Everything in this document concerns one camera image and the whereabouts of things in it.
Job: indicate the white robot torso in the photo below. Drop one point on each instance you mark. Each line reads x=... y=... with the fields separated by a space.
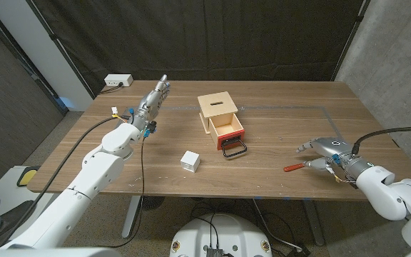
x=223 y=232

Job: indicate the white power strip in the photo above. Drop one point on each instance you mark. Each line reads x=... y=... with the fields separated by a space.
x=118 y=80

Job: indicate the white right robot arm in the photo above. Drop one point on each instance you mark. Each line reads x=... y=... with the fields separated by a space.
x=387 y=192

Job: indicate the grey table leg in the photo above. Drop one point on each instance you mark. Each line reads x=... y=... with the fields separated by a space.
x=314 y=221
x=131 y=217

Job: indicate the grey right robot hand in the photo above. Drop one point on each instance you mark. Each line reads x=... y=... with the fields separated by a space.
x=328 y=147

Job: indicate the wooden drawer red front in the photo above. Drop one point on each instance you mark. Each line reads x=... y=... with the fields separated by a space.
x=227 y=128

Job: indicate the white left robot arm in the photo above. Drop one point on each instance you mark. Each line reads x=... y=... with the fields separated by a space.
x=91 y=178

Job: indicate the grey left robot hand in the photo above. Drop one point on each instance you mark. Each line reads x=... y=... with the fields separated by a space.
x=150 y=103

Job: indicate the black round floor fan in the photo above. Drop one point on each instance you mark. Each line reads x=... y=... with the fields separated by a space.
x=152 y=203

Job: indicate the dark shoe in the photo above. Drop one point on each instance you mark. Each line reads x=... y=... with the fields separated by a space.
x=13 y=217

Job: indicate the black backdrop pole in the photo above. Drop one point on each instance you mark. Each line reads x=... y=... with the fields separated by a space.
x=63 y=50
x=350 y=39

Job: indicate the yellow foot pedal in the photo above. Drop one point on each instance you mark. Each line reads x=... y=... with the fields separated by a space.
x=28 y=176

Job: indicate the white block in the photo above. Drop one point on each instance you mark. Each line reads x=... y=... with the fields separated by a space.
x=190 y=161

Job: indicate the wooden box with slot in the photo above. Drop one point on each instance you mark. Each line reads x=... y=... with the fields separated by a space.
x=216 y=103

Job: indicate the black backdrop curtain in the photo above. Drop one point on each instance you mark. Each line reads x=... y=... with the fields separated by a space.
x=209 y=35

